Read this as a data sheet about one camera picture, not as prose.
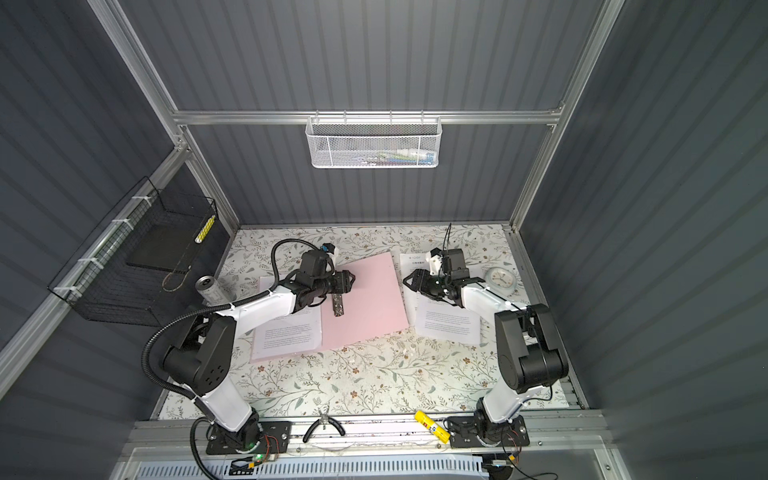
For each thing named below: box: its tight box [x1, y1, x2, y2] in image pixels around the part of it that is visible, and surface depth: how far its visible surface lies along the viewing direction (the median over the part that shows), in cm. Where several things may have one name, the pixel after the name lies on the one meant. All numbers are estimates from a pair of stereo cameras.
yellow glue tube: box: [414, 410, 451, 444], surface depth 75 cm
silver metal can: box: [195, 275, 232, 306], surface depth 89 cm
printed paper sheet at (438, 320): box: [415, 293, 481, 345], surface depth 95 cm
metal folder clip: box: [332, 293, 345, 317], surface depth 99 cm
